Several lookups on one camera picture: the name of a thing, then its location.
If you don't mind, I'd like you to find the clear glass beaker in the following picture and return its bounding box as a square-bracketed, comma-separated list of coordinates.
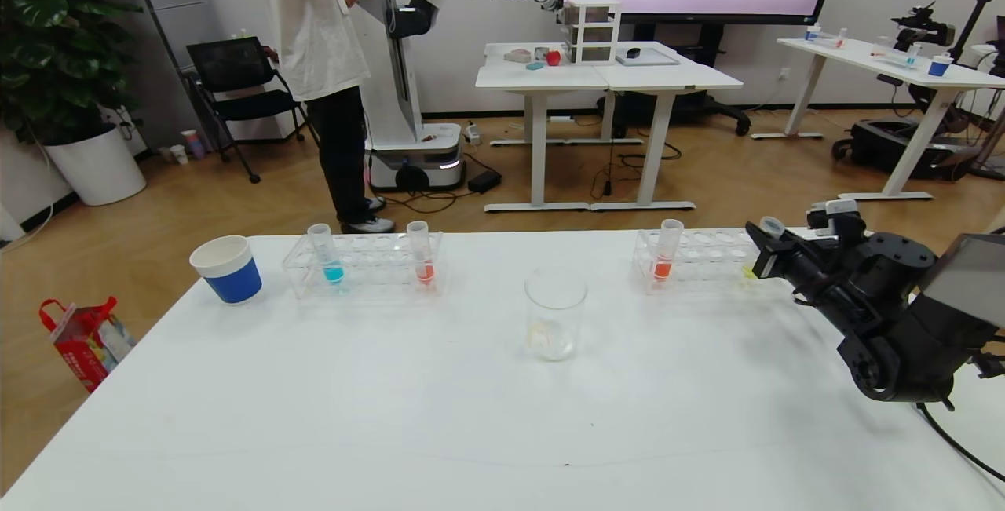
[524, 266, 589, 362]

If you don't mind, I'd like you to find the person in white shirt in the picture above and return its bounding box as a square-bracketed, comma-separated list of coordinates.
[253, 0, 418, 235]

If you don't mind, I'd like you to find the long white desk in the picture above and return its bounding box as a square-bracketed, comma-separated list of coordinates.
[750, 38, 1005, 203]

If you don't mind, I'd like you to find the red pigment test tube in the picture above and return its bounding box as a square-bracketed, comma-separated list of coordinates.
[406, 221, 437, 287]
[652, 219, 685, 283]

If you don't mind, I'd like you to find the clear acrylic test tube rack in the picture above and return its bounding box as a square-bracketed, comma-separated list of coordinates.
[633, 228, 786, 292]
[283, 231, 446, 300]

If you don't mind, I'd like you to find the grey tray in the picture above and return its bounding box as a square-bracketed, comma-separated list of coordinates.
[615, 48, 680, 67]

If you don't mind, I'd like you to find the green leafy plant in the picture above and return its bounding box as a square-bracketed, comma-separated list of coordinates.
[0, 0, 146, 147]

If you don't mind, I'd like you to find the black folding chair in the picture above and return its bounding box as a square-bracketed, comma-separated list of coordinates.
[186, 36, 321, 184]

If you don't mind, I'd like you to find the clear drawer organizer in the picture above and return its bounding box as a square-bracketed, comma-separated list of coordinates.
[564, 0, 623, 66]

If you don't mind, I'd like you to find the black display stand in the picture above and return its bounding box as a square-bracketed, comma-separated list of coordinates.
[597, 23, 751, 137]

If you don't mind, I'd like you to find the white planter pot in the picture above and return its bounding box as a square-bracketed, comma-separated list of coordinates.
[43, 123, 148, 206]

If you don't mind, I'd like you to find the blue white paper cup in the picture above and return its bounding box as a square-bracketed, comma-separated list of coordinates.
[189, 235, 263, 305]

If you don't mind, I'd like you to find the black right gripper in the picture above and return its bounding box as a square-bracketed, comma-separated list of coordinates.
[744, 221, 832, 288]

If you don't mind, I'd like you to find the black camera rig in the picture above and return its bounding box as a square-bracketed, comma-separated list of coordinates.
[891, 2, 957, 53]

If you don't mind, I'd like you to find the red gift bag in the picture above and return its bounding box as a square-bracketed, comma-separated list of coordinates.
[39, 297, 136, 393]

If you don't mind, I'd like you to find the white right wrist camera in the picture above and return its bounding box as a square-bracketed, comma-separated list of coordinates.
[807, 199, 863, 239]

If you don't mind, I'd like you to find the yellow pigment test tube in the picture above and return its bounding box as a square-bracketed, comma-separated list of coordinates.
[740, 216, 786, 286]

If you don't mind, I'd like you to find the white standing desk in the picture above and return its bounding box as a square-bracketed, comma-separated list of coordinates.
[594, 42, 744, 212]
[475, 42, 612, 214]

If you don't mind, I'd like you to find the blue pigment test tube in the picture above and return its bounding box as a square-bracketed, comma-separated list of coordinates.
[307, 223, 346, 286]

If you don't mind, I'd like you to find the white wheeled robot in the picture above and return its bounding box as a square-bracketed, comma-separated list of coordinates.
[345, 0, 562, 192]

